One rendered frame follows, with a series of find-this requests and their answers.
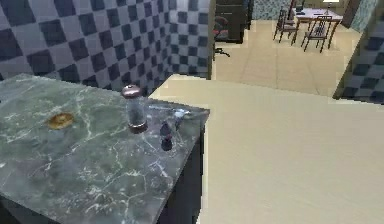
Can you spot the round brown bread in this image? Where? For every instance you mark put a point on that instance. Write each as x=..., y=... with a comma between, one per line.
x=60, y=120

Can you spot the dark wine glass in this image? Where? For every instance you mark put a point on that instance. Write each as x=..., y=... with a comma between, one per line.
x=166, y=133

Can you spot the clear shaker with copper cap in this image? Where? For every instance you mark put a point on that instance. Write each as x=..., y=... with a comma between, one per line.
x=135, y=111

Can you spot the black office chair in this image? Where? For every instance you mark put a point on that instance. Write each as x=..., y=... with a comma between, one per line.
x=220, y=31

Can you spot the dark tall cabinet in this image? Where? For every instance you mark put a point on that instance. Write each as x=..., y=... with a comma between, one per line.
x=231, y=20

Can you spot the green marble kitchen counter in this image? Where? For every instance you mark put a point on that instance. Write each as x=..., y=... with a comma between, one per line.
x=100, y=173

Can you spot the brown wooden dining chair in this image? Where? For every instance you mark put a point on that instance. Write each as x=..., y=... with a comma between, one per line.
x=285, y=25
x=292, y=8
x=316, y=31

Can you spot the brown wooden dining table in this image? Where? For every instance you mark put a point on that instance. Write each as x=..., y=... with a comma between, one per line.
x=318, y=15

